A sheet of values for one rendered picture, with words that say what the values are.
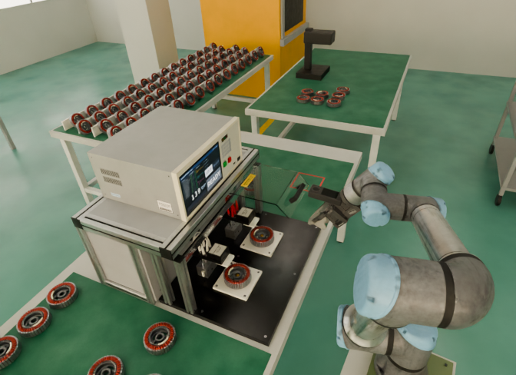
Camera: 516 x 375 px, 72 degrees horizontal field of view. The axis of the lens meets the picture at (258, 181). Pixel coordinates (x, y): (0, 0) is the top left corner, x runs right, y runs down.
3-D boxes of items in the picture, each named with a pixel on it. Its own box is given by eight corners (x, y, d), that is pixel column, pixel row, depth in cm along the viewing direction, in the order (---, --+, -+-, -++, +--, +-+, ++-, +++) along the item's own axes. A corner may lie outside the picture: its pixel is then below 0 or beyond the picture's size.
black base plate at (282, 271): (321, 229, 171) (321, 225, 170) (268, 346, 124) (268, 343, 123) (234, 206, 188) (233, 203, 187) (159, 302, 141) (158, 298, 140)
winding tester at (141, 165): (243, 160, 156) (239, 117, 144) (186, 222, 124) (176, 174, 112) (170, 144, 170) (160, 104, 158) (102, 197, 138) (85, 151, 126)
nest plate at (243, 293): (262, 273, 148) (262, 270, 147) (246, 301, 137) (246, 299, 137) (230, 262, 154) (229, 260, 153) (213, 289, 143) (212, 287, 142)
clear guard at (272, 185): (309, 185, 157) (309, 174, 153) (289, 219, 139) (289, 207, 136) (243, 170, 169) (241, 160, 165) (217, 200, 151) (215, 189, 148)
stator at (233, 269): (256, 273, 147) (256, 267, 145) (243, 293, 139) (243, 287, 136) (232, 264, 151) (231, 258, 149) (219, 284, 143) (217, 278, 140)
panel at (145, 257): (235, 202, 187) (229, 153, 170) (157, 300, 139) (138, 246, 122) (233, 201, 188) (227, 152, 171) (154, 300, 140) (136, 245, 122)
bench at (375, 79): (399, 118, 427) (412, 54, 384) (371, 212, 292) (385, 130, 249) (311, 106, 467) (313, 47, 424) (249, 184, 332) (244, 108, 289)
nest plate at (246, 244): (283, 234, 166) (283, 233, 165) (270, 257, 155) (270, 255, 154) (254, 227, 171) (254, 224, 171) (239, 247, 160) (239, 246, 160)
